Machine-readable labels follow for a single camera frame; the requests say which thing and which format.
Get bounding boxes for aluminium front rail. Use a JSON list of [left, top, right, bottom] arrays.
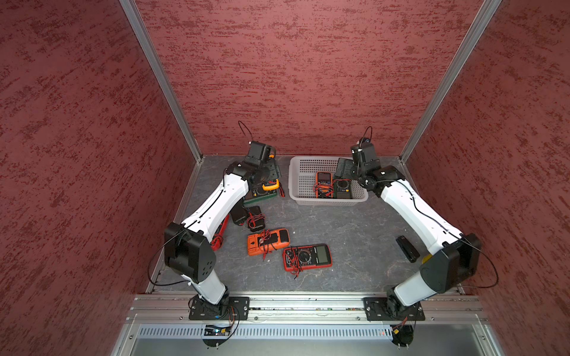
[[126, 292, 490, 325]]

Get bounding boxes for dark green multimeter top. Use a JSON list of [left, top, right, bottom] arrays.
[[246, 186, 285, 202]]

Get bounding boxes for yellow cup with batteries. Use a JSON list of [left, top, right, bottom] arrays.
[[422, 254, 433, 264]]

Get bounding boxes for red multimeter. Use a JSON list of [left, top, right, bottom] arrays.
[[282, 244, 333, 276]]

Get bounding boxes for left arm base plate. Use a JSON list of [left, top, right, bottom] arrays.
[[189, 296, 250, 321]]

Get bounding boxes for black small device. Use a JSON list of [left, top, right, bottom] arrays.
[[230, 201, 249, 225]]

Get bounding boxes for dark green multimeter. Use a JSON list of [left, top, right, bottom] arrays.
[[246, 186, 285, 202], [333, 179, 352, 200]]

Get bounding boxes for yellow multimeter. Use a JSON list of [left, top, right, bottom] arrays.
[[262, 179, 280, 191]]

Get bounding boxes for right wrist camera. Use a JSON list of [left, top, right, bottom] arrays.
[[350, 138, 381, 174]]

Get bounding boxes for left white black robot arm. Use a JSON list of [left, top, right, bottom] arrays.
[[163, 154, 281, 306]]

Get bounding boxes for orange multimeter lying sideways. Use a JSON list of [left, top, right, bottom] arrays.
[[247, 228, 290, 257]]

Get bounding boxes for white plastic basket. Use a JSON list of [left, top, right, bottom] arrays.
[[287, 156, 369, 207]]

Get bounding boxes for small black multimeter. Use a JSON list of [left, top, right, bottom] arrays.
[[246, 206, 266, 233]]

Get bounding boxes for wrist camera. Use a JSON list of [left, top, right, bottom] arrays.
[[350, 138, 381, 174], [244, 141, 276, 167]]

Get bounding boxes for black remote-like device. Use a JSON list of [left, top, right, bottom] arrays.
[[396, 236, 420, 263]]

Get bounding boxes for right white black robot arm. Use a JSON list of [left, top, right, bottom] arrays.
[[336, 158, 481, 317]]

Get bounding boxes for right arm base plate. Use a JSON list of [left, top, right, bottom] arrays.
[[362, 297, 425, 322]]

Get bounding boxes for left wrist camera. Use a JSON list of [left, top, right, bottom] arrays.
[[244, 141, 276, 167]]

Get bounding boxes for orange Victor multimeter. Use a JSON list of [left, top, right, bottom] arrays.
[[313, 171, 334, 199]]

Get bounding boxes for red clamp meter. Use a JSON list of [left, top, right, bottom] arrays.
[[210, 214, 230, 252]]

